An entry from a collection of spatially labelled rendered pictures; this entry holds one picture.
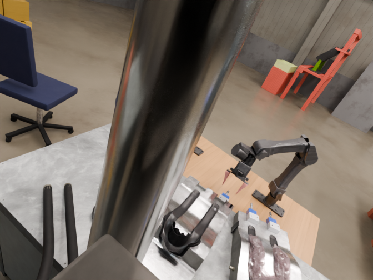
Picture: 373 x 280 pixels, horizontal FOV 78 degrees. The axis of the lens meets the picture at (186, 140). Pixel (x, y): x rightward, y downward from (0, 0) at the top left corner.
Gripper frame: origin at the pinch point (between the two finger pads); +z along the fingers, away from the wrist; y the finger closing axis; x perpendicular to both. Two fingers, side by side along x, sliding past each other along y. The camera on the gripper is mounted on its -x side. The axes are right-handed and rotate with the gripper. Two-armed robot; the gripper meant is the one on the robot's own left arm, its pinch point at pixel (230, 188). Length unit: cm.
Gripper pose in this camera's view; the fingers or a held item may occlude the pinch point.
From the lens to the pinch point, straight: 118.2
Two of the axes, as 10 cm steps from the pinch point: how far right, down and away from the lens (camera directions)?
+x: 2.7, 0.9, 9.6
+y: 8.0, 5.3, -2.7
